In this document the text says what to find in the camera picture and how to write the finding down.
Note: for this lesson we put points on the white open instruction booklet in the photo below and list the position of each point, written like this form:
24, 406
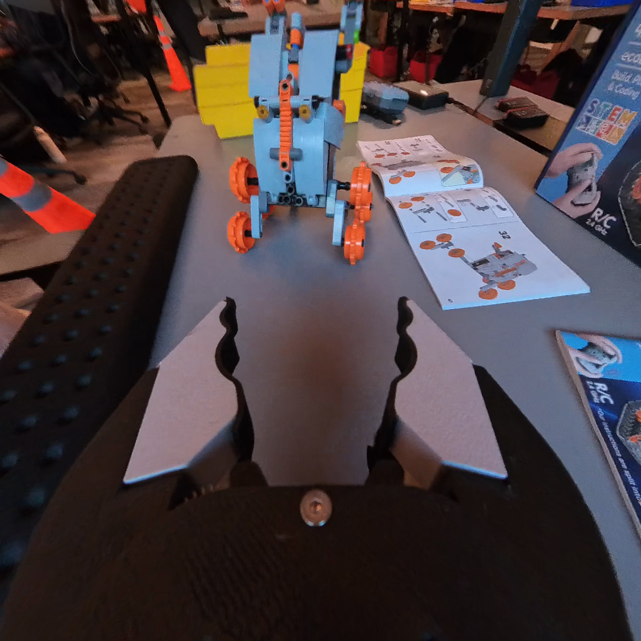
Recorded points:
501, 240

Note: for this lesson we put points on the black perforated chair armrest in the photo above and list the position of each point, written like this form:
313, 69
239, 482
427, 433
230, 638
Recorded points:
100, 300

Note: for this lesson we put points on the black battery pack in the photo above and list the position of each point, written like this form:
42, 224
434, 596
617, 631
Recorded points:
516, 104
526, 120

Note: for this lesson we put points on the yellow plastic bin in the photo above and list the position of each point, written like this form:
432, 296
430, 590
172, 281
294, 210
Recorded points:
220, 95

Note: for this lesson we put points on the red storage bin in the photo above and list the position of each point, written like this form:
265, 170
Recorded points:
383, 61
425, 66

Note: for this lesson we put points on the dark upright panel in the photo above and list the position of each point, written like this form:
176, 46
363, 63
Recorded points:
508, 45

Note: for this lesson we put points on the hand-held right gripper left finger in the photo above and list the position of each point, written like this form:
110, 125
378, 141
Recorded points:
190, 400

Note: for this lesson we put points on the grey battery box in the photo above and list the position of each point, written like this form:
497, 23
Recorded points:
384, 97

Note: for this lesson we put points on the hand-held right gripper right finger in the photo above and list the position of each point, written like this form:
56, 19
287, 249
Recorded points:
440, 400

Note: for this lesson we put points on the blue instruction booklet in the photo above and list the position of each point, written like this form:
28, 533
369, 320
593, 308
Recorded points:
611, 400

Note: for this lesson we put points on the grey orange building-block robot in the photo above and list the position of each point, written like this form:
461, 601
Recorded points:
295, 150

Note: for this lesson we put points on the black power adapter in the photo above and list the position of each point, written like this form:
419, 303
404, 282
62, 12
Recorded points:
425, 95

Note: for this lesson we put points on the orange traffic cone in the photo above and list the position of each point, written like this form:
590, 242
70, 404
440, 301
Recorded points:
173, 55
45, 200

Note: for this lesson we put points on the blue toy kit box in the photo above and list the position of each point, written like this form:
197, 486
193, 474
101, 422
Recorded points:
601, 150

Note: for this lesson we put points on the brown-edged grey desk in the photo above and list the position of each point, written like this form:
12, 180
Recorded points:
475, 100

